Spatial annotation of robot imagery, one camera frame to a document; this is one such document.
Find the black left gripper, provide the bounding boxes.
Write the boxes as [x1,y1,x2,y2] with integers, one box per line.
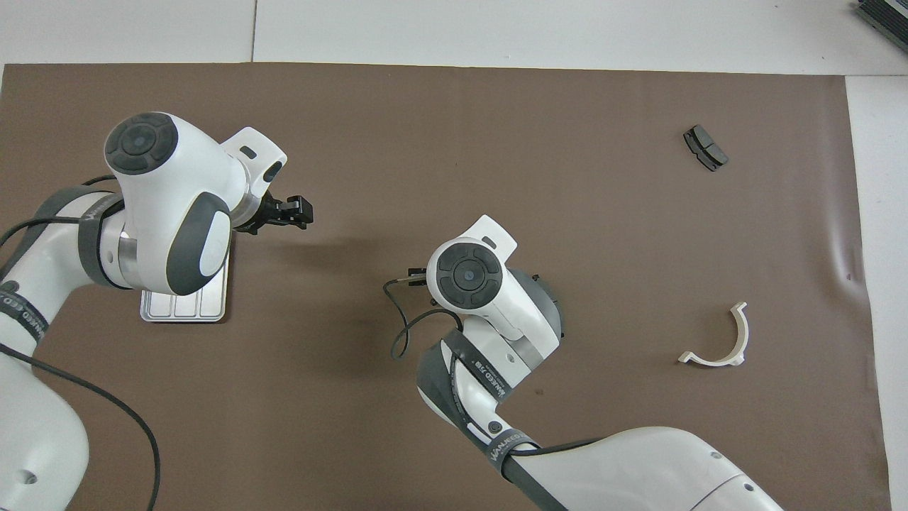
[238,195,314,235]

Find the silver metal tray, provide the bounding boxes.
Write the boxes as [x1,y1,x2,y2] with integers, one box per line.
[140,231,231,324]

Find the brown table mat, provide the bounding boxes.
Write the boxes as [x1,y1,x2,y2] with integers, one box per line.
[0,62,887,511]

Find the short dark brake pad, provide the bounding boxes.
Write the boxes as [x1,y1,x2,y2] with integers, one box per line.
[683,124,730,172]

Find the dark ribbed device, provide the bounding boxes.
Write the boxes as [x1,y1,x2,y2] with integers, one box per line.
[855,0,908,54]

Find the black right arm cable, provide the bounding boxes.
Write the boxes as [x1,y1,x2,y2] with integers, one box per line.
[383,277,465,361]

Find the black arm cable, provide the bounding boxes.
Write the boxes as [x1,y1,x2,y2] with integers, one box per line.
[0,174,162,511]
[383,277,465,361]

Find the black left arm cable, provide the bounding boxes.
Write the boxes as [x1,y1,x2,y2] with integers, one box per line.
[0,174,162,511]

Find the white curved plastic bracket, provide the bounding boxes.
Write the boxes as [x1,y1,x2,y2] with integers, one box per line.
[677,302,750,368]

